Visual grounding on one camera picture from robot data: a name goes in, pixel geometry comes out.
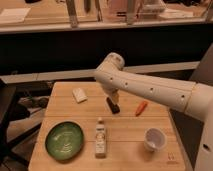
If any black chair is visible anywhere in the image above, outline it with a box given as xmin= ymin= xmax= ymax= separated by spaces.
xmin=0 ymin=79 xmax=41 ymax=166

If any black rectangular block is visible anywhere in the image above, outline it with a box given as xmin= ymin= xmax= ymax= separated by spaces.
xmin=106 ymin=97 xmax=120 ymax=114

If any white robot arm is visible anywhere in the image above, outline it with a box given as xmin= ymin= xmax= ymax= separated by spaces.
xmin=94 ymin=52 xmax=213 ymax=171

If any white bottle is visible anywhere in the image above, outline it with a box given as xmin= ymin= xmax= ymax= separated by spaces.
xmin=95 ymin=118 xmax=106 ymax=158

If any white paper sheet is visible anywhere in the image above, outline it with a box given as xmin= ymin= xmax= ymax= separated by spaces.
xmin=0 ymin=8 xmax=30 ymax=24

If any green plate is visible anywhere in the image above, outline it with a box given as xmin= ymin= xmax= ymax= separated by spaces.
xmin=45 ymin=121 xmax=84 ymax=161

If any orange carrot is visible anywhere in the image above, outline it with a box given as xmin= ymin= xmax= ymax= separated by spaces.
xmin=135 ymin=101 xmax=148 ymax=116

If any white sponge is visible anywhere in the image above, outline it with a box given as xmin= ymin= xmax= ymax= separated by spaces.
xmin=72 ymin=88 xmax=87 ymax=103

